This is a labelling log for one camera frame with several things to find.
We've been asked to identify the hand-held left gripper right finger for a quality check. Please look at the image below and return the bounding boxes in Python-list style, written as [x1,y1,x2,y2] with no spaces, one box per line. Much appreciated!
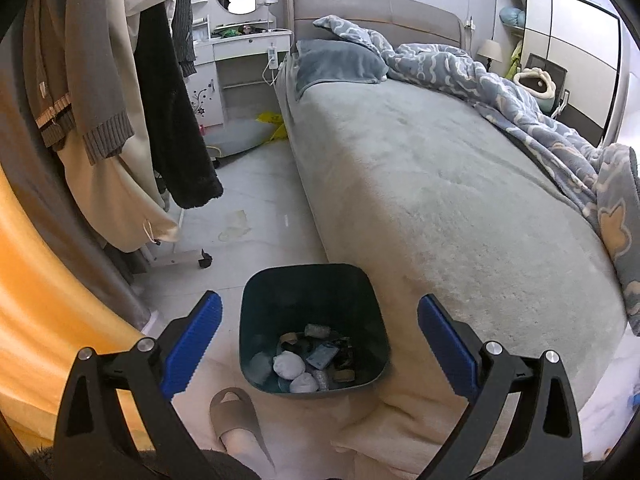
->
[415,294,583,480]

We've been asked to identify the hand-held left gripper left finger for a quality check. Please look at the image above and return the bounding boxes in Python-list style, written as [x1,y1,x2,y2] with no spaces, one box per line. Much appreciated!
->
[52,290,223,480]

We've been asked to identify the white packet with black print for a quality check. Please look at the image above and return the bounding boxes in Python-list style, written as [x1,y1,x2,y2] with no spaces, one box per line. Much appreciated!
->
[279,332,311,357]

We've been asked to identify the dark teal trash bin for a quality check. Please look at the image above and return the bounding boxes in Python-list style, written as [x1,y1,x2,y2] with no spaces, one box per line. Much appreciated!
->
[239,263,391,400]

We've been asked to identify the blue and white tissue packet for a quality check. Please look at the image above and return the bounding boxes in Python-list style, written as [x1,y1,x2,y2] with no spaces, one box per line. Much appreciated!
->
[306,342,339,369]

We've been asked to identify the grey slipper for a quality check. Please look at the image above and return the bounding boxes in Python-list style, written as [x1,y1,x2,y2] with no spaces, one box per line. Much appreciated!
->
[209,387,276,471]

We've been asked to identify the clear plastic wrapper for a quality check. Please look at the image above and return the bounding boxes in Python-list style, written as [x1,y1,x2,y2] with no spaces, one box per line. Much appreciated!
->
[217,210,253,241]

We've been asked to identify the beige coat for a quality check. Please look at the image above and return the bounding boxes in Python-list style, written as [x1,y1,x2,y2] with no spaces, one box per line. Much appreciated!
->
[52,0,181,253]

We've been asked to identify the grey bed with padded headboard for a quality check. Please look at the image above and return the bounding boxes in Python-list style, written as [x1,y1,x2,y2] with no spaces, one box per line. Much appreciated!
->
[272,0,631,480]

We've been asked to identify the hanging clothes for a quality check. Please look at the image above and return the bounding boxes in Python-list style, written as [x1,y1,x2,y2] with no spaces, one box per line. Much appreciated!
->
[0,67,151,331]

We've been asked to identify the grey cushioned stool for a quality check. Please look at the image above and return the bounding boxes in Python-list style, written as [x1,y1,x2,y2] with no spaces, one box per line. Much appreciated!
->
[205,120,281,158]

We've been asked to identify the yellow plastic bag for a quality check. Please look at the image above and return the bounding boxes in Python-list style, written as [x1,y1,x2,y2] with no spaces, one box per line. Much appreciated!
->
[256,111,287,142]

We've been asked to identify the blue cloud-patterned blanket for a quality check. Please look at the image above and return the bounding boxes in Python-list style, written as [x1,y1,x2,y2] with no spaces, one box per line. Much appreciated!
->
[313,14,640,336]

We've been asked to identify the cream plush pet bed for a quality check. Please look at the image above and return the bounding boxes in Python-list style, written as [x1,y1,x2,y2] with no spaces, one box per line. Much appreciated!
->
[513,69,557,111]

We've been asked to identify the white vanity desk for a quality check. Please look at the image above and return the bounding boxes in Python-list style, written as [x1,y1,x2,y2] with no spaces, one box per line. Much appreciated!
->
[190,0,293,128]

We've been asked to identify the yellow-green garment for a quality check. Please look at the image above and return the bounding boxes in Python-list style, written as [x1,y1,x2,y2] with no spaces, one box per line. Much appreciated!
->
[506,42,524,81]

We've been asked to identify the grey-blue fleece pillow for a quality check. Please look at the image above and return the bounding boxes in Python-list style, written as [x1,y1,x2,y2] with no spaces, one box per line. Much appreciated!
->
[295,39,388,101]

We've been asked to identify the beige bedside lamp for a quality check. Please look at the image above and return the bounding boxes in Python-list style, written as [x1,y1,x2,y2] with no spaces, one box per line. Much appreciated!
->
[476,40,503,73]

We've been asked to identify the black mesh chair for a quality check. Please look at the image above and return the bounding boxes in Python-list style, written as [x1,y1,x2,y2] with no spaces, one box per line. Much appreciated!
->
[520,52,571,121]

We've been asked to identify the brown-grey knit sweater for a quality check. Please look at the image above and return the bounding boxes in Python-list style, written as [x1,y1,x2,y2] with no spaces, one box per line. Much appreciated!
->
[22,0,136,166]

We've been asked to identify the dark grey knit cardigan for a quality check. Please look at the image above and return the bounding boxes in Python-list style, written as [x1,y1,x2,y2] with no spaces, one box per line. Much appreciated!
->
[171,0,198,78]

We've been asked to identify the white and black wardrobe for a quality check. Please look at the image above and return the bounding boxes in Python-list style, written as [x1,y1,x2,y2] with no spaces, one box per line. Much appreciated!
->
[496,0,631,148]

